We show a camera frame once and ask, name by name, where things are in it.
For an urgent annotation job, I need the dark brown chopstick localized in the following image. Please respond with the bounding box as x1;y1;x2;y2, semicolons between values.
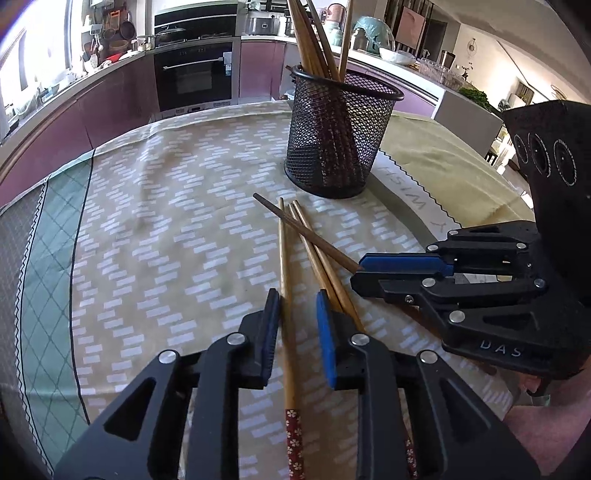
252;193;362;273

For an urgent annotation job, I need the bamboo chopstick with red end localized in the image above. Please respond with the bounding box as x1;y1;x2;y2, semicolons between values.
279;219;305;479

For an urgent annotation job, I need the light bamboo chopstick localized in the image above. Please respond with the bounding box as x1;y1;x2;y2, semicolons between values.
292;199;366;333
300;234;345;313

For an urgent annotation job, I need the person's right hand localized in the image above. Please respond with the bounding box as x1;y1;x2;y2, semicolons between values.
504;364;590;475

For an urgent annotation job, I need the yellow green cloth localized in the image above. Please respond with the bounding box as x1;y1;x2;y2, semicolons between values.
381;111;534;227

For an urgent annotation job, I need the black mesh utensil holder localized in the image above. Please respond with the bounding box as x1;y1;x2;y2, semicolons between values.
284;67;405;199

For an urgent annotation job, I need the beige patterned tablecloth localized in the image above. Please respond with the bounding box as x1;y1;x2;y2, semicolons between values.
0;98;514;480

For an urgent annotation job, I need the white bowl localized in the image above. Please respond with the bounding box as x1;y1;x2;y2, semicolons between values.
380;47;416;66

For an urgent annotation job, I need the teal covered appliance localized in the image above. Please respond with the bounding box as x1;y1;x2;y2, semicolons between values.
355;16;394;54

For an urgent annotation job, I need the silver rice cooker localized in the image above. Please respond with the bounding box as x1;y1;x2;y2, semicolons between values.
245;15;280;36

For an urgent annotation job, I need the built-in black oven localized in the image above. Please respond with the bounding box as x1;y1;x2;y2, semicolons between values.
154;42;233;113

